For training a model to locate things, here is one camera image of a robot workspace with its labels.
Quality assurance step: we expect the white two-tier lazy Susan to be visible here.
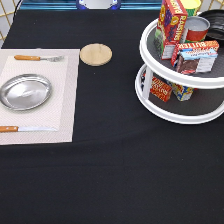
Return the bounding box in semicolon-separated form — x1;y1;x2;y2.
135;19;224;124

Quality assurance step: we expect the black bowl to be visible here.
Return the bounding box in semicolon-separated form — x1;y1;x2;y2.
199;9;224;43

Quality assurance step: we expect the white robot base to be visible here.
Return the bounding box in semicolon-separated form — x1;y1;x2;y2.
76;0;121;9

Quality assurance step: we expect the round silver metal plate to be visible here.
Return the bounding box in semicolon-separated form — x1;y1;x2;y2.
0;74;52;111

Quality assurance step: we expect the red box lower shelf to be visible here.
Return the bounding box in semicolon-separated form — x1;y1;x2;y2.
150;76;172;102

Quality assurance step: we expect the beige woven placemat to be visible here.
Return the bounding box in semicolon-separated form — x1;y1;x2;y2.
0;49;79;145

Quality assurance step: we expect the round wooden coaster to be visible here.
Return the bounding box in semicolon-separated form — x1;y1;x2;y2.
80;43;112;66

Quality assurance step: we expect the blue yellow box lower shelf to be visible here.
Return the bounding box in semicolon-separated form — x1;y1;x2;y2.
167;81;194;101

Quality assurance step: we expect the red butter box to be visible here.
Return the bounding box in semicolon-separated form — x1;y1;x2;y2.
171;40;219;74

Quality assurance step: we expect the red raisins box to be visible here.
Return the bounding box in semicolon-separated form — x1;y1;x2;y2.
154;0;188;60

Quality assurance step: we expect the red labelled tin can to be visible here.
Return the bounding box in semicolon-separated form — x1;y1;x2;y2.
182;16;210;43

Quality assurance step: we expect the green yellow parmesan canister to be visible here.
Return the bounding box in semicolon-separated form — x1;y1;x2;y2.
181;0;201;16

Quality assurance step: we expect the wooden handled fork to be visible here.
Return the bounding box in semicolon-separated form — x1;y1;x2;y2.
14;55;64;62

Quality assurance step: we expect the wooden handled knife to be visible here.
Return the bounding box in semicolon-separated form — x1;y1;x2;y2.
0;126;57;133

